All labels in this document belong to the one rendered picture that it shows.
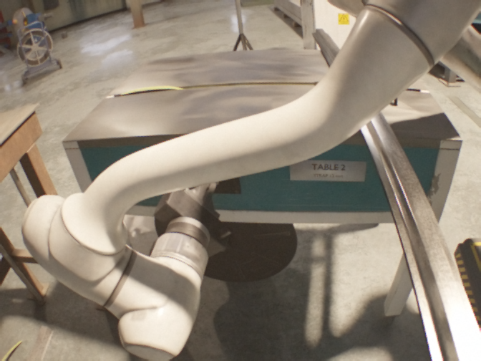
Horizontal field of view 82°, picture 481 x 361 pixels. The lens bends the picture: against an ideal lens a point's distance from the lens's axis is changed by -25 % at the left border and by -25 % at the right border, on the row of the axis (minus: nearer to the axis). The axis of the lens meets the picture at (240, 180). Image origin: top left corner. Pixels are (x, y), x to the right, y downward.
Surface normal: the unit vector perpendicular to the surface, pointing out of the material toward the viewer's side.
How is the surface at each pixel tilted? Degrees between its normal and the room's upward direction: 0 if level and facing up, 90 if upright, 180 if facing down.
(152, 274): 39
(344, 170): 90
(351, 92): 69
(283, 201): 90
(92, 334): 0
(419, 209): 0
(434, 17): 82
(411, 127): 0
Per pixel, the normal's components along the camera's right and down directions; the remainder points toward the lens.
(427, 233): -0.11, -0.79
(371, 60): -0.44, 0.26
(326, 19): 0.07, 0.59
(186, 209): 0.68, -0.50
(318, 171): -0.17, 0.61
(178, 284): 0.53, -0.66
